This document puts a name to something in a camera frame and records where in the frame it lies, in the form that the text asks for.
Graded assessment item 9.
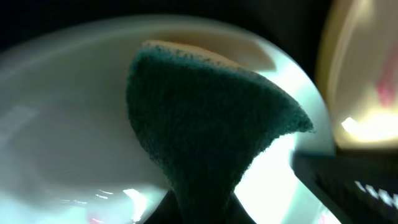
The yellow plate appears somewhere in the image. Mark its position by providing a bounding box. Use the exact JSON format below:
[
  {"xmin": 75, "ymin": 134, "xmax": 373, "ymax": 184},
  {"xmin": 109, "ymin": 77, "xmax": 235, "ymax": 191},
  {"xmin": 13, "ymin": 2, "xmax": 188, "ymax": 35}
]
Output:
[{"xmin": 315, "ymin": 0, "xmax": 397, "ymax": 149}]

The mint green plate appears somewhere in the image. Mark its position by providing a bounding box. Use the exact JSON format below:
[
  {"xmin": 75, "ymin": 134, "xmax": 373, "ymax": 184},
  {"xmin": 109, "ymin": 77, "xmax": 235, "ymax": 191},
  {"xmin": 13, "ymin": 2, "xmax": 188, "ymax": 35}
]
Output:
[{"xmin": 1, "ymin": 16, "xmax": 335, "ymax": 223}]

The round black tray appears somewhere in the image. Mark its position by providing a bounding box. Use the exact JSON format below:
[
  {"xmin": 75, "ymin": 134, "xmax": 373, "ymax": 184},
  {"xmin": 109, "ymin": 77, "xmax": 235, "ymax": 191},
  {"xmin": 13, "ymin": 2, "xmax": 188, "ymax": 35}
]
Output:
[{"xmin": 1, "ymin": 0, "xmax": 331, "ymax": 77}]

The green and yellow sponge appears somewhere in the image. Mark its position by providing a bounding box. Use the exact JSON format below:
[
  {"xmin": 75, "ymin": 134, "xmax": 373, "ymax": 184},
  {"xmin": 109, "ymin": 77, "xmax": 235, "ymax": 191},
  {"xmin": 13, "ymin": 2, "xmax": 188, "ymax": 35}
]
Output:
[{"xmin": 126, "ymin": 40, "xmax": 313, "ymax": 223}]

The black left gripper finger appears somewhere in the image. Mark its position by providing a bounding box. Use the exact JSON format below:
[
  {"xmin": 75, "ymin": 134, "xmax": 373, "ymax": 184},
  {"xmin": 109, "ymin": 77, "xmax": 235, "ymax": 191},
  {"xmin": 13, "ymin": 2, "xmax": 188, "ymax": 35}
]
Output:
[{"xmin": 292, "ymin": 149, "xmax": 397, "ymax": 224}]

